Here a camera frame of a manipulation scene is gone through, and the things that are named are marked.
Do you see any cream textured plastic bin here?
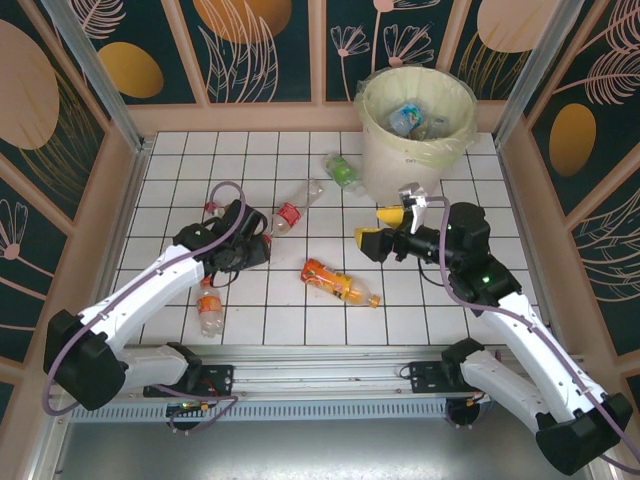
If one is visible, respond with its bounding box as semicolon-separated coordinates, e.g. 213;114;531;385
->
360;69;476;204

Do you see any perforated metal cable tray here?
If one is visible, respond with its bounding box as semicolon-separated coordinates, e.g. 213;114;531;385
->
69;398;454;425

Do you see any clear bottle round red label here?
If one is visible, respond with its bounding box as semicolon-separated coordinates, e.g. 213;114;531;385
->
269;178;325;237

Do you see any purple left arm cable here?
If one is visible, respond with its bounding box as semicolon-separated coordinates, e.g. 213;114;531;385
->
43;180;249;437

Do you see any orange juice bottle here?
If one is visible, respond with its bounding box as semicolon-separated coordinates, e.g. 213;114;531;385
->
299;258;382;309

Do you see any orange-label bottle orange cap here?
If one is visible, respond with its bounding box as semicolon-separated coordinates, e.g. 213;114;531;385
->
196;276;227;339

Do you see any thin black left gripper cable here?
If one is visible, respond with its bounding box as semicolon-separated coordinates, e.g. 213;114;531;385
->
203;267;242;290

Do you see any clear unlabelled plastic bottle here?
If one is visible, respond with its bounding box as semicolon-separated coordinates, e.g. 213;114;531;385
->
419;114;450;141

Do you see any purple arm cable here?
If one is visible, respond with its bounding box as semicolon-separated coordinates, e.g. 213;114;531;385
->
423;196;640;474
43;180;249;437

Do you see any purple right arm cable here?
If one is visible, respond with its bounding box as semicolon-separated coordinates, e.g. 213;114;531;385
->
423;196;640;474

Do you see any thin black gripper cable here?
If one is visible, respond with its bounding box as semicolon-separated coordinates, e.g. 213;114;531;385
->
417;257;454;289
203;267;242;290

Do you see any aluminium frame post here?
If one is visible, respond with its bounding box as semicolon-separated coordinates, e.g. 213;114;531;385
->
493;0;586;149
39;0;154;154

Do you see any clear bottle green label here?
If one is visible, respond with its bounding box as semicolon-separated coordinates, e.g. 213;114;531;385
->
324;153;369;197

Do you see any thin black right gripper cable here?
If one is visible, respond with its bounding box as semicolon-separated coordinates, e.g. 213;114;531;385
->
417;257;454;289

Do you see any aluminium mounting rail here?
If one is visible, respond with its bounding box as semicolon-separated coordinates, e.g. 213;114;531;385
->
122;344;501;401

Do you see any water bottle blue label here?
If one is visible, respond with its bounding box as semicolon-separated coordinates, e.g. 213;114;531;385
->
389;102;426;134

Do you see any translucent yellow-green bin liner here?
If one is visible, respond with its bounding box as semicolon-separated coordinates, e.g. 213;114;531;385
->
355;64;479;170

